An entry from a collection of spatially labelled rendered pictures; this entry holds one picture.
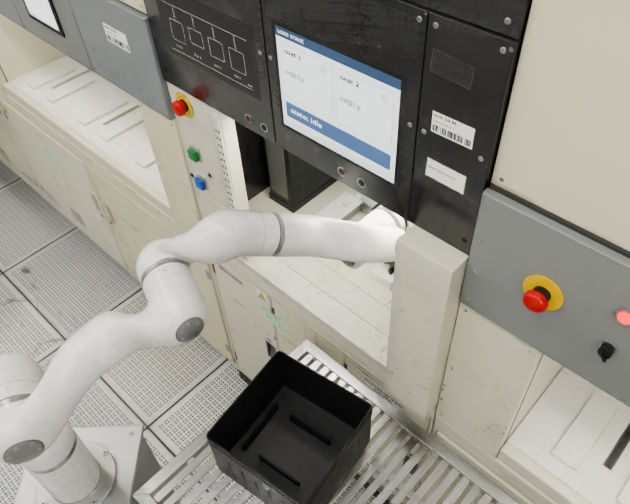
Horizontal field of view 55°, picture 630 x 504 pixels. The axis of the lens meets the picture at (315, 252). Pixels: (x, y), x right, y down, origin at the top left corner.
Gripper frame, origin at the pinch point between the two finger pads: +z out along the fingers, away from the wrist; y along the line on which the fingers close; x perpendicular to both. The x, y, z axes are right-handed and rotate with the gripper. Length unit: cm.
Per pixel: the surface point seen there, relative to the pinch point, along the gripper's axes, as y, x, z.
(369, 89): 5, 44, -31
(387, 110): 9, 42, -30
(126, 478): -14, -43, -93
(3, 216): -226, -120, -64
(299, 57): -11, 44, -31
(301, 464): 13, -43, -61
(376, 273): -7.7, -29.9, -11.7
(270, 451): 5, -43, -64
